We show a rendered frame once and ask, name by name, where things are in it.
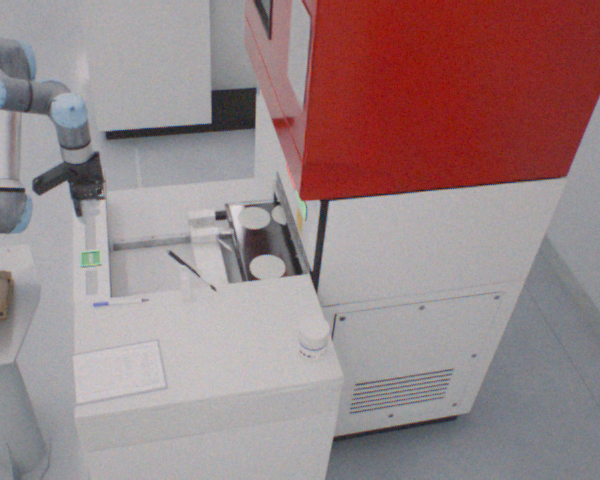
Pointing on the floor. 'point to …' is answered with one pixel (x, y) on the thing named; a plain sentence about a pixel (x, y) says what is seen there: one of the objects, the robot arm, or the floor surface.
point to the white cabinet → (225, 453)
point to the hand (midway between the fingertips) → (80, 219)
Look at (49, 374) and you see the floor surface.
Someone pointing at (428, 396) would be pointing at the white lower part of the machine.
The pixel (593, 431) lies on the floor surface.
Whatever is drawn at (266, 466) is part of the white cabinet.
